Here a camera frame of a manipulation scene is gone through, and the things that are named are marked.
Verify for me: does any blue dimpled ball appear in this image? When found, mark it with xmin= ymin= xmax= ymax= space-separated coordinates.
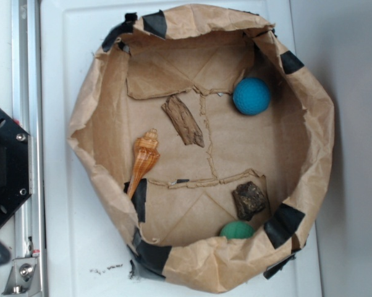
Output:
xmin=233 ymin=77 xmax=271 ymax=116

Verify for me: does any green ball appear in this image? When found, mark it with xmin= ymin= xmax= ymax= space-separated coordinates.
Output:
xmin=219 ymin=221 xmax=255 ymax=239

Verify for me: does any brown driftwood piece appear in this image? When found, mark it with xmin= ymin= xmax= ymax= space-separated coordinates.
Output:
xmin=161 ymin=95 xmax=205 ymax=147

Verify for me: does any brown paper bag basin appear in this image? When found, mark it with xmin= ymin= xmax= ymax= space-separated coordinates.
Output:
xmin=68 ymin=4 xmax=334 ymax=293

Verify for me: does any orange spiral seashell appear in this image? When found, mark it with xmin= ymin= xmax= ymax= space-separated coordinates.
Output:
xmin=127 ymin=129 xmax=160 ymax=198

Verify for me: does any dark rough rock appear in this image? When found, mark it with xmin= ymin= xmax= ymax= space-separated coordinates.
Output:
xmin=232 ymin=181 xmax=266 ymax=221

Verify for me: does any white plastic tray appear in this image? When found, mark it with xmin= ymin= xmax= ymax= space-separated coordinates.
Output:
xmin=39 ymin=0 xmax=326 ymax=297

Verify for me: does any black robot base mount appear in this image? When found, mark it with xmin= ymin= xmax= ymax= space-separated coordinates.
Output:
xmin=0 ymin=109 xmax=31 ymax=228

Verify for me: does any aluminium rail frame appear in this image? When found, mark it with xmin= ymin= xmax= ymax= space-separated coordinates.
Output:
xmin=5 ymin=1 xmax=49 ymax=296

